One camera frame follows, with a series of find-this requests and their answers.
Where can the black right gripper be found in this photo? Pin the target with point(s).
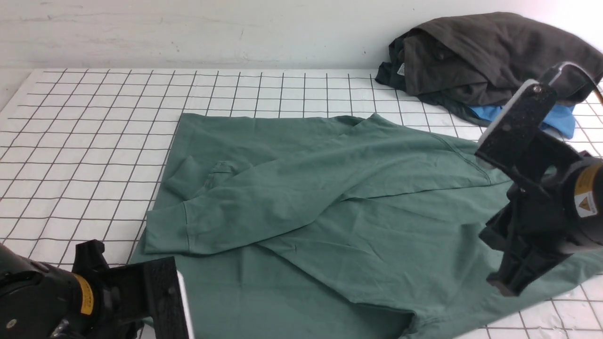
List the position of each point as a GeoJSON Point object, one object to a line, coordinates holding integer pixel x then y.
{"type": "Point", "coordinates": [538, 229]}

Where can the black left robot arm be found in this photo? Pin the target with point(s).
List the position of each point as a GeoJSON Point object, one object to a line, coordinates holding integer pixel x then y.
{"type": "Point", "coordinates": [41, 301]}

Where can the white grid-pattern table cloth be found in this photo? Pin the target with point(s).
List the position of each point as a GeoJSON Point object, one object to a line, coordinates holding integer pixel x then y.
{"type": "Point", "coordinates": [83, 154]}

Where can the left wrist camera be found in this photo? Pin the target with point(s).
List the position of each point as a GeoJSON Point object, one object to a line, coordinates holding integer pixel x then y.
{"type": "Point", "coordinates": [166, 295]}

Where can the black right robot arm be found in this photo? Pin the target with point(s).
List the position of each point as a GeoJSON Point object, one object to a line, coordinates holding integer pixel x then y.
{"type": "Point", "coordinates": [588, 201]}

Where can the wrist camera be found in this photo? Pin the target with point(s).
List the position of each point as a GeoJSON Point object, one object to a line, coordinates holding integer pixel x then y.
{"type": "Point", "coordinates": [507, 137]}
{"type": "Point", "coordinates": [166, 295]}

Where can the blue garment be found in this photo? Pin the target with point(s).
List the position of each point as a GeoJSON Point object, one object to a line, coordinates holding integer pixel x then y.
{"type": "Point", "coordinates": [560, 118]}

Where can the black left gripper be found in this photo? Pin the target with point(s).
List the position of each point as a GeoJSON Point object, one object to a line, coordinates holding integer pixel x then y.
{"type": "Point", "coordinates": [87, 304]}

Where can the dark grey-brown garment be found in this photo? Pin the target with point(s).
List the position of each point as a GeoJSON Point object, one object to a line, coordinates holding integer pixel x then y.
{"type": "Point", "coordinates": [483, 59]}

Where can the green long-sleeve top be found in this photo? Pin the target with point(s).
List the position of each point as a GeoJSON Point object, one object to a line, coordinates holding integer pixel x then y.
{"type": "Point", "coordinates": [334, 228]}

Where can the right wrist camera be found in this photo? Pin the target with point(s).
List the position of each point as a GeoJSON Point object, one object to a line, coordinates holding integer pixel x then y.
{"type": "Point", "coordinates": [507, 137]}

